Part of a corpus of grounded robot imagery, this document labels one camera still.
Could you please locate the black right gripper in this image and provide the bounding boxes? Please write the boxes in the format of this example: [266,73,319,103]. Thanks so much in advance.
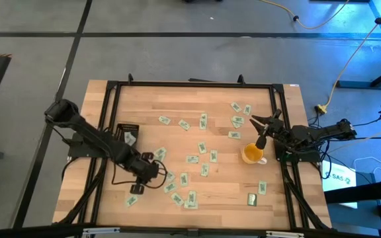
[249,108,286,151]

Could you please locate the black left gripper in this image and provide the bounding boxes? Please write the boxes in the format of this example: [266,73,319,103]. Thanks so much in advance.
[126,151,161,195]

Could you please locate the yellow ceramic mug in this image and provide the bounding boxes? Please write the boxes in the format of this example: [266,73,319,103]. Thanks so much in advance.
[241,142,268,165]

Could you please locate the black plastic mesh basket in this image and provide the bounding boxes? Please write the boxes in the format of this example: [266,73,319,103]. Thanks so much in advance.
[114,123,141,148]

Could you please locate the white box green logo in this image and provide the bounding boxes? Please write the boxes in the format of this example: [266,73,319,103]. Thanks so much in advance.
[321,161,359,210]

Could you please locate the black floor beam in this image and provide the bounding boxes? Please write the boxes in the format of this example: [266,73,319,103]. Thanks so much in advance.
[324,178,381,204]

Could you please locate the black left camera cable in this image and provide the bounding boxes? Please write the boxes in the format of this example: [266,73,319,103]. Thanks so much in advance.
[110,158,168,190]

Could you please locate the yellow extension cable with plug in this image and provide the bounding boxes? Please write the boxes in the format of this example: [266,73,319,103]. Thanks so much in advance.
[315,0,381,115]

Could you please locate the black cable bundle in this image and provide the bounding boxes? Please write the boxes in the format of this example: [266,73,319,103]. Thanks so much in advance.
[308,114,381,181]

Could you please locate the silver rig bracket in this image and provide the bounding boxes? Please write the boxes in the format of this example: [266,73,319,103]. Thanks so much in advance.
[82,227,121,236]
[265,230,306,238]

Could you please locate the blue-lit bench leg frame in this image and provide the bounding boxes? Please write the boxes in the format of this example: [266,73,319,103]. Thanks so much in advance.
[335,0,381,91]

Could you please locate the black camera rig bar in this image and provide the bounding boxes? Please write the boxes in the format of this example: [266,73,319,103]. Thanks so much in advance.
[0,223,381,238]

